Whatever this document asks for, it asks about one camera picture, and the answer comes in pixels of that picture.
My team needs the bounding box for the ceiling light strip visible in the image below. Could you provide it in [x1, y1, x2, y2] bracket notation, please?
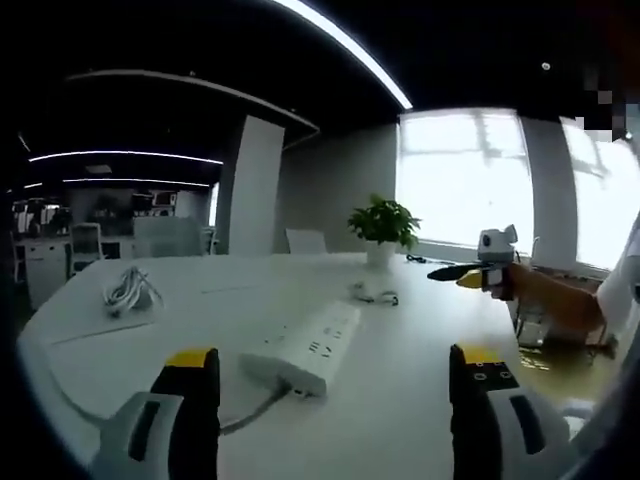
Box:
[277, 0, 414, 110]

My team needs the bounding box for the white power strip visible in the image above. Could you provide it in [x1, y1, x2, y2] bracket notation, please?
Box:
[238, 299, 362, 399]

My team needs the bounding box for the bright window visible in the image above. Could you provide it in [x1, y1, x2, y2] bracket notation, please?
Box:
[560, 118, 640, 272]
[396, 111, 535, 252]

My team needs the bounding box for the person's white shirt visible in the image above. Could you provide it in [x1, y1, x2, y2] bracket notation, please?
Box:
[596, 212, 640, 346]

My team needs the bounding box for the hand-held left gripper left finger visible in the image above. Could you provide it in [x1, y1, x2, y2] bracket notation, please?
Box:
[89, 347, 221, 480]

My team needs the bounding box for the mesh office chair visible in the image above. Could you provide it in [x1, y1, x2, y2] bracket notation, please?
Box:
[68, 222, 105, 278]

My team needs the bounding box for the white desk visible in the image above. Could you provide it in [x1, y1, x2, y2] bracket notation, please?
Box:
[14, 252, 601, 480]

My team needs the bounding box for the white desk partition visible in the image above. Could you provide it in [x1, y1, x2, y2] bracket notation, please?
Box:
[132, 217, 207, 259]

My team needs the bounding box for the clear plastic container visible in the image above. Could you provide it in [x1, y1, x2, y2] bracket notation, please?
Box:
[515, 299, 548, 348]

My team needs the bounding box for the white plant pot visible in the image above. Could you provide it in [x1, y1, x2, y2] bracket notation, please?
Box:
[364, 239, 396, 267]

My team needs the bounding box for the person's right hand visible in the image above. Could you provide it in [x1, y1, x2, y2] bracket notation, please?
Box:
[499, 262, 536, 304]

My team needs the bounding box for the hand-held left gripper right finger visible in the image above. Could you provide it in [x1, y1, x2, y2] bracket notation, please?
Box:
[448, 343, 576, 480]

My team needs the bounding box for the white charger cable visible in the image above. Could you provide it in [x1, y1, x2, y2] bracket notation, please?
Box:
[360, 288, 400, 308]

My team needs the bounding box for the white chair back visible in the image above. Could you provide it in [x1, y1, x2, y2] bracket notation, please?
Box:
[285, 227, 329, 256]

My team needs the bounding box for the grey office chair armrest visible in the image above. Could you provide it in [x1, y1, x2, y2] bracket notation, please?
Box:
[562, 398, 600, 439]

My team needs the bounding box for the power strip cord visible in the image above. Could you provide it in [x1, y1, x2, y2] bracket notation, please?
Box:
[218, 382, 292, 436]

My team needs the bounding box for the coiled white cable bundle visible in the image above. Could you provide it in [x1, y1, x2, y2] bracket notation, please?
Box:
[102, 265, 165, 319]

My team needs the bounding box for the green leafy plant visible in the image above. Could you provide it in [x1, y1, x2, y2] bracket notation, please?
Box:
[347, 193, 422, 251]

